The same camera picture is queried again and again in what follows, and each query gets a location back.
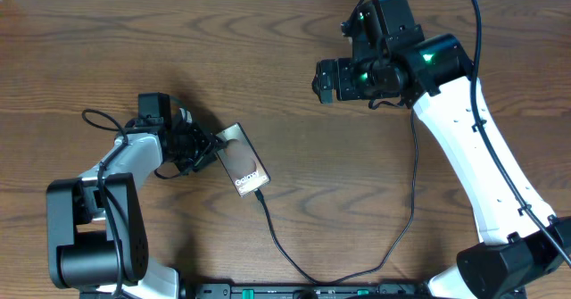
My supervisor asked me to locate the black USB charging cable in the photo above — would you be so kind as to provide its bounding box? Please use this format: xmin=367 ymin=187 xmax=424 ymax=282
xmin=252 ymin=109 xmax=420 ymax=286

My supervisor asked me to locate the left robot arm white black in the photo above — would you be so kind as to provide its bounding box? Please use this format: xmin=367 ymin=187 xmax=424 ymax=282
xmin=46 ymin=93 xmax=224 ymax=298

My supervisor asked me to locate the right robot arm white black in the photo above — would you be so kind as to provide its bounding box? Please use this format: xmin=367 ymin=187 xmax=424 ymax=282
xmin=312 ymin=0 xmax=570 ymax=298

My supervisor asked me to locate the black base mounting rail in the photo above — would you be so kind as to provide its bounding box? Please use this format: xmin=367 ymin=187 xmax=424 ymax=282
xmin=179 ymin=283 xmax=434 ymax=299

